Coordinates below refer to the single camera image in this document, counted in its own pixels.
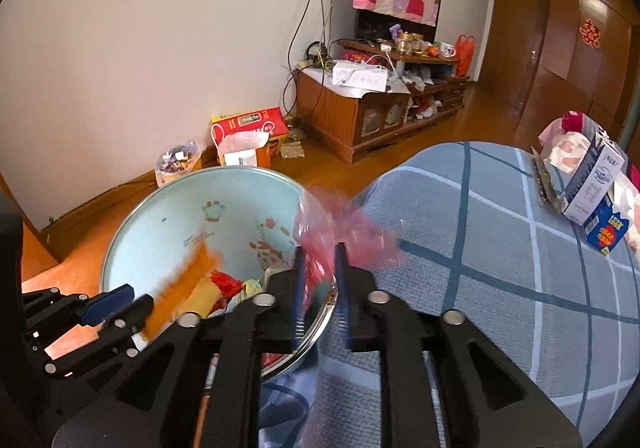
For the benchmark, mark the yellow green wrapper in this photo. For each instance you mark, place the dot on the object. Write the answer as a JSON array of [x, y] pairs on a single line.
[[250, 289]]

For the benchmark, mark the white cardboard box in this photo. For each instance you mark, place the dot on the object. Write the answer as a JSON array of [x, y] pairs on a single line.
[[357, 75]]

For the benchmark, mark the blue plaid tablecloth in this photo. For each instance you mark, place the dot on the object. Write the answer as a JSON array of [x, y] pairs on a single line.
[[475, 228]]

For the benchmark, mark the red tin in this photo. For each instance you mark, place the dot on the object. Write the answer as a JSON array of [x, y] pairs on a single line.
[[360, 57]]

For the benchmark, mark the pink plastic bag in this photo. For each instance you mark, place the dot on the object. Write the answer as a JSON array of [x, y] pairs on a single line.
[[360, 233]]

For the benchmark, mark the red foam net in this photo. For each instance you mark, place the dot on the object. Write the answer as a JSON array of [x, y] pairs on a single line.
[[225, 283]]

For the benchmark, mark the blue milk carton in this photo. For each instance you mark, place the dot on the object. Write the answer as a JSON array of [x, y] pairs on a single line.
[[607, 230]]

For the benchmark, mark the light blue enamel basin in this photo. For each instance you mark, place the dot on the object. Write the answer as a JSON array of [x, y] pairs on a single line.
[[165, 228]]

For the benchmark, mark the white mug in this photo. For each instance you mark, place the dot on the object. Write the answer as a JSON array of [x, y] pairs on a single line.
[[446, 50]]

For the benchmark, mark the wooden door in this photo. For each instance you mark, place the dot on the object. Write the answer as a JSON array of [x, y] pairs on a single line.
[[515, 38]]

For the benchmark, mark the red paper decoration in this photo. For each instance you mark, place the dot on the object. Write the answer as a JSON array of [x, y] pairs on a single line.
[[589, 33]]

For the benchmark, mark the glass jar gold lid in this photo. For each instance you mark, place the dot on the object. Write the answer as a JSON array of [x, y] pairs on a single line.
[[416, 43], [404, 43]]

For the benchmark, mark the red cardboard box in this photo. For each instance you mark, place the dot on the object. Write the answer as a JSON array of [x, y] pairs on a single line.
[[250, 120]]

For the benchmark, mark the brown paper packet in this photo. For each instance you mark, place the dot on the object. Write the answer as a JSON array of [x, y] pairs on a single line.
[[292, 149]]

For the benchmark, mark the dark green snack packet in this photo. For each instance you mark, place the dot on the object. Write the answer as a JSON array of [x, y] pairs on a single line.
[[547, 183]]

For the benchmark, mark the wooden television stand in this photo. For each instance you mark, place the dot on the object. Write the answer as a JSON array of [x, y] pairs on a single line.
[[330, 113]]

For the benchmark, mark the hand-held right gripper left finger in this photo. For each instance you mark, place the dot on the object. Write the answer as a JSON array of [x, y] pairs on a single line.
[[298, 288]]

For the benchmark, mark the black television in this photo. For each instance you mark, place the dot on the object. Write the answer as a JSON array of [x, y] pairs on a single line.
[[370, 23]]

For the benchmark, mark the wooden wardrobe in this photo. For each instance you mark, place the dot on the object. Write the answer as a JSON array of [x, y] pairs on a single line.
[[590, 88]]

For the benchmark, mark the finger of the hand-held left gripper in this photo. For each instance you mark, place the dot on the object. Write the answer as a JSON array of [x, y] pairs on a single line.
[[107, 303], [135, 313]]

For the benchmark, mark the orange plastic bag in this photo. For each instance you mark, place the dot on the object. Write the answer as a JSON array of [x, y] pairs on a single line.
[[465, 55]]

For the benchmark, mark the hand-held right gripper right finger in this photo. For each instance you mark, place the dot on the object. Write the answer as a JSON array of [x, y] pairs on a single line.
[[341, 288]]

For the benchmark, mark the orange red foil wrapper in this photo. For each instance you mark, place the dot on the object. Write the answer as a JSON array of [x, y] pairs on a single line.
[[185, 278]]

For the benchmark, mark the plastic bag of wrappers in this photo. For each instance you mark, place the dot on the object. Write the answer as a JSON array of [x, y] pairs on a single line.
[[175, 163]]

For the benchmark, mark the white milk carton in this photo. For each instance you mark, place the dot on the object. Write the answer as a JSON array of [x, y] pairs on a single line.
[[595, 178]]

